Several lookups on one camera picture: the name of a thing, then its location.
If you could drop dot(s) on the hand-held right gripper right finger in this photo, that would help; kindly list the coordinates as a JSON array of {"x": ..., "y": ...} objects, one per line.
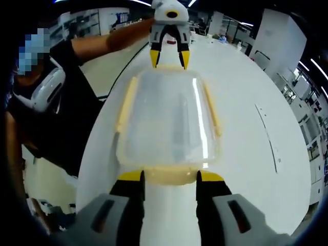
[{"x": 230, "y": 217}]

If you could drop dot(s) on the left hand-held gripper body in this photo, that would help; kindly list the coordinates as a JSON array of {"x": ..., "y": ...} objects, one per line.
[{"x": 170, "y": 12}]

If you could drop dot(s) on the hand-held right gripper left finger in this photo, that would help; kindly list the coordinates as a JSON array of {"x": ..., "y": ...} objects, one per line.
[{"x": 112, "y": 217}]

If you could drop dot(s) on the storage box lid yellow latches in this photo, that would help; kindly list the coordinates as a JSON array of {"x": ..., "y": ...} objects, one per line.
[{"x": 164, "y": 176}]

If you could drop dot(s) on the clear plastic storage box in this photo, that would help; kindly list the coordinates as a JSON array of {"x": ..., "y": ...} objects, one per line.
[{"x": 153, "y": 115}]

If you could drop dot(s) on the white storage shelves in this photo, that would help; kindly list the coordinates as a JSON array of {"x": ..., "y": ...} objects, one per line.
[{"x": 307, "y": 115}]

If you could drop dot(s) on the small blue item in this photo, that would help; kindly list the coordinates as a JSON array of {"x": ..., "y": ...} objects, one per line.
[{"x": 222, "y": 38}]

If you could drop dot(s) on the small white bottle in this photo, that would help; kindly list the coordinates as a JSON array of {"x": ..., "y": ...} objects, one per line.
[{"x": 238, "y": 45}]

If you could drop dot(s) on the white square pillar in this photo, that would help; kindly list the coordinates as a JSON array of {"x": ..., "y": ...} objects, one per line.
[{"x": 279, "y": 36}]

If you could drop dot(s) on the person in black shirt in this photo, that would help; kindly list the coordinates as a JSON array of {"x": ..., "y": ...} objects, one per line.
[{"x": 74, "y": 123}]

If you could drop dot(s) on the white chest-worn device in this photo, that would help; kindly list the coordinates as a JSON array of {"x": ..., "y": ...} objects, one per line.
[{"x": 46, "y": 89}]

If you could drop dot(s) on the white wall shelving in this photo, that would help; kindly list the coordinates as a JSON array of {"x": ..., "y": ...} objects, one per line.
[{"x": 79, "y": 24}]

